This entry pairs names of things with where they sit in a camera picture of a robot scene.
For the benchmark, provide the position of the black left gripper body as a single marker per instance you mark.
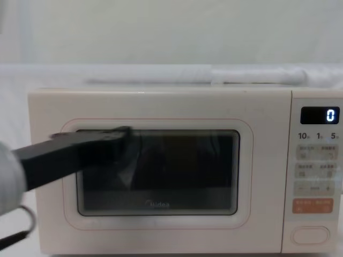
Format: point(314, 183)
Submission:
point(59, 158)

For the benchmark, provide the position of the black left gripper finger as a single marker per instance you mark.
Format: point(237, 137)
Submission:
point(119, 146)

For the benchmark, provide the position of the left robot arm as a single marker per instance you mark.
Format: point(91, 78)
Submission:
point(9, 176)

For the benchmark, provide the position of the cream microwave oven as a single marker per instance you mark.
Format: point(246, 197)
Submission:
point(166, 107)

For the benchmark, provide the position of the white curtain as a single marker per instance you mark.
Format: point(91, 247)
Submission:
point(171, 32)

